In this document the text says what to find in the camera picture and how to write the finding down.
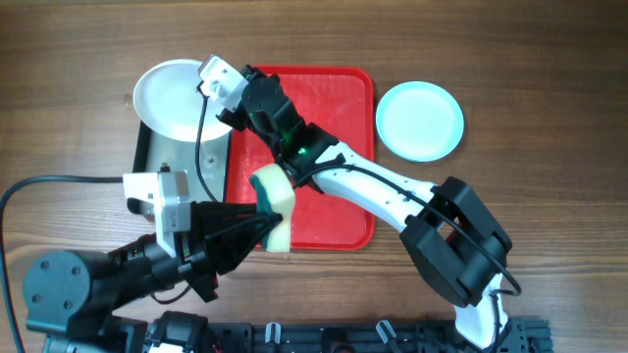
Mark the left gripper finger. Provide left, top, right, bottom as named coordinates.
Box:
left=205, top=228, right=273, bottom=275
left=203, top=204, right=284, bottom=240

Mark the green yellow sponge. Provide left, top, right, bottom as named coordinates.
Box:
left=249, top=164, right=295, bottom=253

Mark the white round plate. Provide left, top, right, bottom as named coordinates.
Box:
left=133, top=59, right=232, bottom=142

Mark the teal plate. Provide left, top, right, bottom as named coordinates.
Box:
left=375, top=81, right=465, bottom=163

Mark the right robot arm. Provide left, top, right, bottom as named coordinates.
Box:
left=201, top=65, right=512, bottom=351

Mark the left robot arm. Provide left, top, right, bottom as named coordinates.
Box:
left=23, top=202, right=286, bottom=352

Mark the black tray with water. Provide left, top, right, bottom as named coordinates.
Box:
left=131, top=123, right=232, bottom=202

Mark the red plastic tray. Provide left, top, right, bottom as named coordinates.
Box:
left=226, top=65, right=375, bottom=251

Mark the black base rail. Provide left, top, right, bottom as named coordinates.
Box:
left=146, top=318, right=554, bottom=353

